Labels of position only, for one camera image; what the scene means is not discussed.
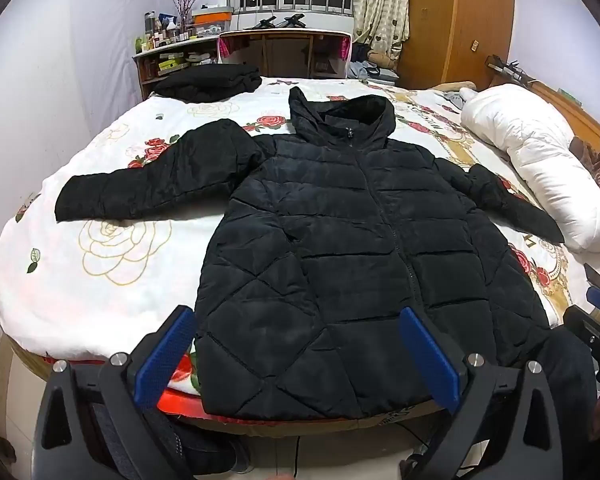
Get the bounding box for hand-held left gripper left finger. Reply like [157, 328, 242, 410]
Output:
[32, 305, 196, 480]

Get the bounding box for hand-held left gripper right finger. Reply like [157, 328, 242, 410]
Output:
[399, 306, 565, 480]

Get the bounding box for black hooded puffer jacket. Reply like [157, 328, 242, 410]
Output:
[55, 86, 566, 421]

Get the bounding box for pile of clothes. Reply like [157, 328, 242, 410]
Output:
[350, 42, 401, 83]

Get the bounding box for rose printed blanket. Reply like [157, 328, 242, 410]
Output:
[0, 76, 600, 411]

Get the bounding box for white duvet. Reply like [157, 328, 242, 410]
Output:
[460, 83, 600, 253]

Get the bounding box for wooden headboard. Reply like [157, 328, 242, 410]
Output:
[485, 55, 600, 133]

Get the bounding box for grey cloth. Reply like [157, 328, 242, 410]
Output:
[440, 87, 481, 111]

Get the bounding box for folded black garment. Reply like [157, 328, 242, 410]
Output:
[152, 63, 263, 103]

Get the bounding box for wooden shelf unit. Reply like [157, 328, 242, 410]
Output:
[132, 35, 221, 101]

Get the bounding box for wooden wardrobe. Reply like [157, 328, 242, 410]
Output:
[397, 0, 516, 91]

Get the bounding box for group of bottles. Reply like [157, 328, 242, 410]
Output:
[135, 10, 201, 53]

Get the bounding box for orange storage box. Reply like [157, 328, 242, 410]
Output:
[192, 7, 233, 37]

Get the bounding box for wooden desk with white edge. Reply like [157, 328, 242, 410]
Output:
[219, 29, 353, 80]

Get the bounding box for heart patterned curtain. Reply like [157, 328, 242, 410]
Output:
[352, 0, 411, 61]

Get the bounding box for black tools on desk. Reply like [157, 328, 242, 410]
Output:
[245, 14, 307, 32]

